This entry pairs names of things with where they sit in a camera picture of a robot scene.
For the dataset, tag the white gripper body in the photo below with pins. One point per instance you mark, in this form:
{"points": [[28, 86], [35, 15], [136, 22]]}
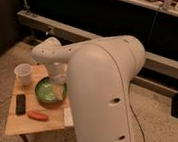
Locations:
{"points": [[57, 72]]}

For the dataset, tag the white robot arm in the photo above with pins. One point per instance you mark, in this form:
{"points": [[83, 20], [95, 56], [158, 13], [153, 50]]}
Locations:
{"points": [[98, 78]]}

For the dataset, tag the green bowl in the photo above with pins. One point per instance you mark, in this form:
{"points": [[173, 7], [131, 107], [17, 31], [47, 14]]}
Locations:
{"points": [[49, 92]]}

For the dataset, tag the white plastic cup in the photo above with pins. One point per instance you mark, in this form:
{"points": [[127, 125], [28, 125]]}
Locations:
{"points": [[24, 73]]}

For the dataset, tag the small wooden table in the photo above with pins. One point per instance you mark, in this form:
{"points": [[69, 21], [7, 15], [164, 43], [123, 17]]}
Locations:
{"points": [[22, 125]]}

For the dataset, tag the black remote control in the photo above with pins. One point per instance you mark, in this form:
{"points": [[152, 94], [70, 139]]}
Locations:
{"points": [[20, 104]]}

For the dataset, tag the orange carrot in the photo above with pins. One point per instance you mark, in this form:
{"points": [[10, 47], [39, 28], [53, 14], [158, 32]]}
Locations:
{"points": [[37, 116]]}

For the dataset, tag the wooden shelf ledge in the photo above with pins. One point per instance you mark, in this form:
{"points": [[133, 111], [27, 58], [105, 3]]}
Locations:
{"points": [[157, 63]]}

